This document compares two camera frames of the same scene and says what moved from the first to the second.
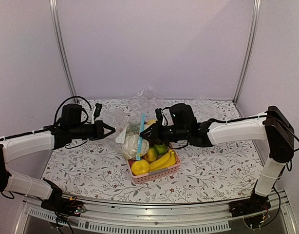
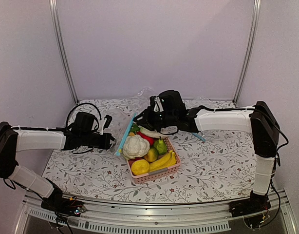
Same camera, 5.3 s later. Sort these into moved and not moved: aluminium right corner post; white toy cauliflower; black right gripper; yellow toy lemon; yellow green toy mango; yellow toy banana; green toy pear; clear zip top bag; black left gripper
Moved: clear zip top bag; black left gripper; black right gripper
Not moved: white toy cauliflower; aluminium right corner post; yellow toy lemon; yellow toy banana; yellow green toy mango; green toy pear
